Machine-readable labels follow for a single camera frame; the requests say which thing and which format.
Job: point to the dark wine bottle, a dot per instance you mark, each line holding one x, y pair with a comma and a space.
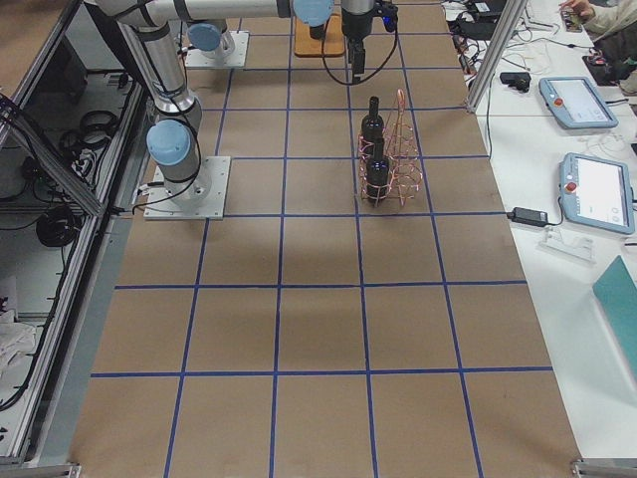
317, 32
377, 172
372, 125

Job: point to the teach pendant far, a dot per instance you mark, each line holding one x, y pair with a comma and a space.
575, 103

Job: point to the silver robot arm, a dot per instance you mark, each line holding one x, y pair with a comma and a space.
211, 37
146, 32

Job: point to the person hand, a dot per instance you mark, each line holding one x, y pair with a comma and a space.
582, 8

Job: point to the teach pendant near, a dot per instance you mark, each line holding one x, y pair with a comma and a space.
596, 192

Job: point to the wooden tray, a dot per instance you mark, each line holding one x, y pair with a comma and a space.
331, 46

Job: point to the teach pendant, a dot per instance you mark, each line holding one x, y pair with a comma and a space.
575, 103
596, 192

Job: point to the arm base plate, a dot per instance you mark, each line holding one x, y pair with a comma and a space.
204, 198
195, 60

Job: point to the teal folder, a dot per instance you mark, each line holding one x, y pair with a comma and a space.
615, 291

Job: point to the aluminium frame post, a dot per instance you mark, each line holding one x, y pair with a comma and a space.
505, 28

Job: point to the black power adapter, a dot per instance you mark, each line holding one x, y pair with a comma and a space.
526, 216

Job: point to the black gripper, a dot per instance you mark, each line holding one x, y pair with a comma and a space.
356, 24

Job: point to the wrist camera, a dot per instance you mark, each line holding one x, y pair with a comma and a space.
388, 12

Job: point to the copper wire bottle basket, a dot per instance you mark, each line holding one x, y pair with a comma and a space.
405, 174

